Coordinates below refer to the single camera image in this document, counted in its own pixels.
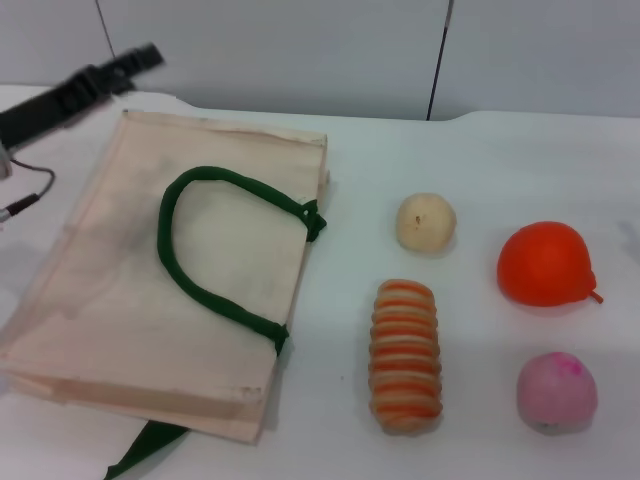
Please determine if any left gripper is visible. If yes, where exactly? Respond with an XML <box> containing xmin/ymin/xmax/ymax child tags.
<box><xmin>0</xmin><ymin>42</ymin><xmax>167</xmax><ymax>151</ymax></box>

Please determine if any cream handbag with green handles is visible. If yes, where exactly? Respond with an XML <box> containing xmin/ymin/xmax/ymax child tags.
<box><xmin>0</xmin><ymin>108</ymin><xmax>332</xmax><ymax>480</ymax></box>

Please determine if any orange toy fruit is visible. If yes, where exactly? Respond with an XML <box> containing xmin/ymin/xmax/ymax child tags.
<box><xmin>496</xmin><ymin>220</ymin><xmax>605</xmax><ymax>307</ymax></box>

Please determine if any pink toy peach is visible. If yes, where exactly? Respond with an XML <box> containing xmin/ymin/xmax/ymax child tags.
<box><xmin>516</xmin><ymin>351</ymin><xmax>599</xmax><ymax>435</ymax></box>

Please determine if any beige toy fruit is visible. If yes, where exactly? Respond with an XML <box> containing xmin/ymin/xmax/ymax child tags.
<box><xmin>395</xmin><ymin>192</ymin><xmax>458</xmax><ymax>254</ymax></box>

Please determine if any orange striped toy bread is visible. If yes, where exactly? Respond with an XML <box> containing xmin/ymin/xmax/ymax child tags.
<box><xmin>367</xmin><ymin>278</ymin><xmax>444</xmax><ymax>435</ymax></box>

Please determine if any grey cable with plug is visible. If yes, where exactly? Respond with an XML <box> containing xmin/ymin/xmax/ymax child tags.
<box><xmin>0</xmin><ymin>158</ymin><xmax>57</xmax><ymax>221</ymax></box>

